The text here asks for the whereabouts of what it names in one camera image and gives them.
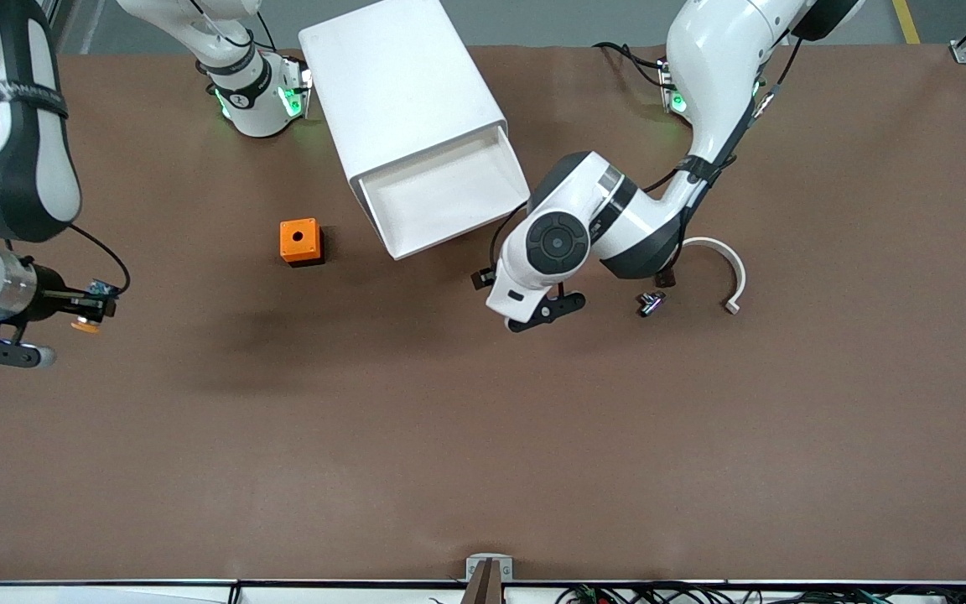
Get push button with orange cap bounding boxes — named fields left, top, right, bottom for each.
left=70, top=280, right=113, bottom=336

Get white plastic drawer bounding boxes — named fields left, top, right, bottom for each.
left=351, top=123, right=532, bottom=262

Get white drawer cabinet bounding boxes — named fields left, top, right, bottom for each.
left=298, top=0, right=508, bottom=182

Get brown table mat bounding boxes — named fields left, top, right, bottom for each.
left=0, top=42, right=966, bottom=585

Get white curved plastic arc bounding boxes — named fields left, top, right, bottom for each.
left=680, top=237, right=748, bottom=316

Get orange button enclosure box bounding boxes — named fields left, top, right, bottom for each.
left=279, top=218, right=325, bottom=268

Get black left arm base cable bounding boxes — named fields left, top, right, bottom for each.
left=593, top=40, right=671, bottom=90

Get black arm base cable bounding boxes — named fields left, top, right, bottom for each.
left=593, top=40, right=671, bottom=90
left=241, top=4, right=279, bottom=54

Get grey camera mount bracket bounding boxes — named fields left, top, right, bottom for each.
left=460, top=554, right=515, bottom=604

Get black right arm base cable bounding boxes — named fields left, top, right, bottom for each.
left=241, top=4, right=279, bottom=54

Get black cable bundle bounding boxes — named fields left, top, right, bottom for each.
left=554, top=581, right=966, bottom=604

